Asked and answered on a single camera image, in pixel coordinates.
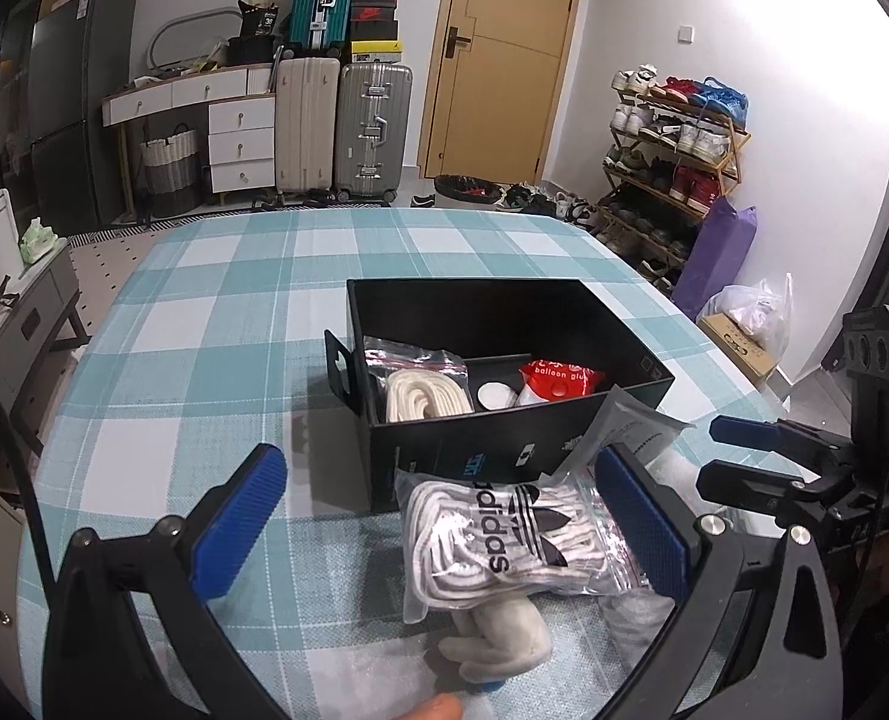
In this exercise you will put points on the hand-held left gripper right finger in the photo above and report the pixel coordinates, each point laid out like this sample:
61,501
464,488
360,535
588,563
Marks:
647,532

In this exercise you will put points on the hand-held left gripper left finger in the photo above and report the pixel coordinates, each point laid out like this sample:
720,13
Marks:
241,517

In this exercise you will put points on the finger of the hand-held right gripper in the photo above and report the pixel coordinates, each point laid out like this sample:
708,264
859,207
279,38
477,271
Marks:
744,433
744,484

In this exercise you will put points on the printed bag of white shoelaces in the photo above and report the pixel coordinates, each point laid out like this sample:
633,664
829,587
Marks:
504,540

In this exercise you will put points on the white soft cloth toy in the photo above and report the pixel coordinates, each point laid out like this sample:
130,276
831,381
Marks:
500,637

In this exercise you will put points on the black storage box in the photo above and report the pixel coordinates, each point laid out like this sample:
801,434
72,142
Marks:
504,315

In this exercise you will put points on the person's left hand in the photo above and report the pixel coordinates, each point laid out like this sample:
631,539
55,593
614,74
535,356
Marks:
437,709

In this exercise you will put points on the brown cardboard box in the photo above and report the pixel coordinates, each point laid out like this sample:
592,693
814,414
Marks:
744,356

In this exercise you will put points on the translucent plastic wrap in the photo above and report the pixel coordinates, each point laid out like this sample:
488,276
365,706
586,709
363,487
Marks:
639,626

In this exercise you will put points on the empty clear plastic bag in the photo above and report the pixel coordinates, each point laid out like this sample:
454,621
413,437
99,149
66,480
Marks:
624,427

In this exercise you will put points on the white plastic bag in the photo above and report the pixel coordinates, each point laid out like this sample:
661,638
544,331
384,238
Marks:
759,311

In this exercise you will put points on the red glue packet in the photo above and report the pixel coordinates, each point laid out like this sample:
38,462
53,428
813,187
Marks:
564,382

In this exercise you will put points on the purple bag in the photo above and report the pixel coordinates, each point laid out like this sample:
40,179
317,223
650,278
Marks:
714,262

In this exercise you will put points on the white round tape roll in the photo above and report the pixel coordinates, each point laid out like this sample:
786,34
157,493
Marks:
497,396

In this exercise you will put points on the clear bag of white laces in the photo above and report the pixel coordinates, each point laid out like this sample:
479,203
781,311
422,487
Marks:
418,390

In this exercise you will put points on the rows of assorted shoes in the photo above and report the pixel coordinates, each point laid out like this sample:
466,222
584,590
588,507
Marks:
695,184

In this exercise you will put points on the wooden shoe rack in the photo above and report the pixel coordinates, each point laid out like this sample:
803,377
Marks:
729,165

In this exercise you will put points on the grey low cabinet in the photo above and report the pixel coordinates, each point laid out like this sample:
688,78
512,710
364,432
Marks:
31,315

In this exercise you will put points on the scattered pile of shoes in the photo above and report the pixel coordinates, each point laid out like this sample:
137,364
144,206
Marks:
542,202

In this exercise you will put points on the pale green bag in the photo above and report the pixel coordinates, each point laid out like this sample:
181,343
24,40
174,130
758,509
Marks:
39,240

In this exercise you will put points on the woven laundry basket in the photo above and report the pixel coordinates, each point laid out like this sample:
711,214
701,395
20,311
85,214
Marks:
170,172

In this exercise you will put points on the black and white sneaker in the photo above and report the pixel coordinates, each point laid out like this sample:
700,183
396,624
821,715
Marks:
423,201

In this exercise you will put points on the black round basket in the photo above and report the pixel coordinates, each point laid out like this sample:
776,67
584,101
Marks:
467,189

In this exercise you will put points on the white drawer dresser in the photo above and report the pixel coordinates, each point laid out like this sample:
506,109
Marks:
238,142

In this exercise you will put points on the beige suitcase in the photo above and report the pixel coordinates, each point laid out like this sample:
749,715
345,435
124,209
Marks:
305,127

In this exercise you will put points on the silver suitcase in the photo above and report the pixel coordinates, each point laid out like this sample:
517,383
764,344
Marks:
373,127

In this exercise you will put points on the yellow wooden door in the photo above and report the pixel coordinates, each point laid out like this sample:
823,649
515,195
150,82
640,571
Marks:
504,52

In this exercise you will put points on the dark grey refrigerator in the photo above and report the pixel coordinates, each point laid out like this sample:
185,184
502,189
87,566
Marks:
76,90

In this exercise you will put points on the oval mirror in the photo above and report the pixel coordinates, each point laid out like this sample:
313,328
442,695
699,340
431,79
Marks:
189,34

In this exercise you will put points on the black paper bag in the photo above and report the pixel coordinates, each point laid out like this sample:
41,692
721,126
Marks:
258,19

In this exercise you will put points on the stack of shoe boxes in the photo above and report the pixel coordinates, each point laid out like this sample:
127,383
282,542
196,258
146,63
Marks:
373,22

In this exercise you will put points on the teal suitcase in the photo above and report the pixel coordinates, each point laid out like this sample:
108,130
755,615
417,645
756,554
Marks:
324,0

